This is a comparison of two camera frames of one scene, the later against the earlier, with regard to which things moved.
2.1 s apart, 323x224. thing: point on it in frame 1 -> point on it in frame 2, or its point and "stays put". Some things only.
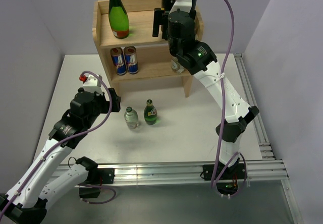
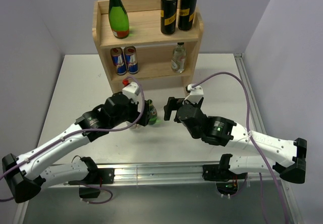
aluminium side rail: x=260 y=126 stays put
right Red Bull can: x=130 y=54 stays put
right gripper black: x=160 y=17 -> x=173 y=104
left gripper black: x=106 y=104 -> x=136 y=114
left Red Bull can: x=119 y=60 stays put
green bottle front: x=118 y=18 stays put
